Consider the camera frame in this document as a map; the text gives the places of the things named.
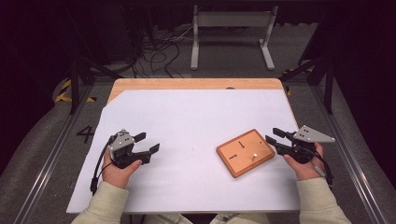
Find person's right hand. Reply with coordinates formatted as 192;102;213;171
283;142;327;182

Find person's left hand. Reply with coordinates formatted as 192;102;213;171
101;149;143;190

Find yellow black floor tape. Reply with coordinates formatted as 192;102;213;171
282;66;314;97
54;78;97;104

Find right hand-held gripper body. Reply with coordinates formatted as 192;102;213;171
275;124;336;164

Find person's right leg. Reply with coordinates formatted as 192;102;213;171
209;212;273;224

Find aluminium rail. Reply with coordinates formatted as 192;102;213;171
11;83;95;224
310;84;389;224

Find white metal stand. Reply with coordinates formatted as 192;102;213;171
190;5;279;72

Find person's left leg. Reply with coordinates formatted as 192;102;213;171
146;213;194;224

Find tangle of black floor cables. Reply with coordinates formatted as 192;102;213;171
102;22;250;79

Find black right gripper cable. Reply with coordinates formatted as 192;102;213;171
306;144;335;188

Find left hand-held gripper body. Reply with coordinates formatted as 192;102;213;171
108;128;152;170

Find person's leg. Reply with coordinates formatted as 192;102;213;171
209;212;273;224
146;213;194;224

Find black metal stand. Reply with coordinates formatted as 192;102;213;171
68;55;123;116
279;55;336;116

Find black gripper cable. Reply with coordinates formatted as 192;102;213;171
89;135;115;197
306;144;335;188

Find white paper sheet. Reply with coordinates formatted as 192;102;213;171
65;89;302;216

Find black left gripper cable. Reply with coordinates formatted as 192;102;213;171
89;135;115;197

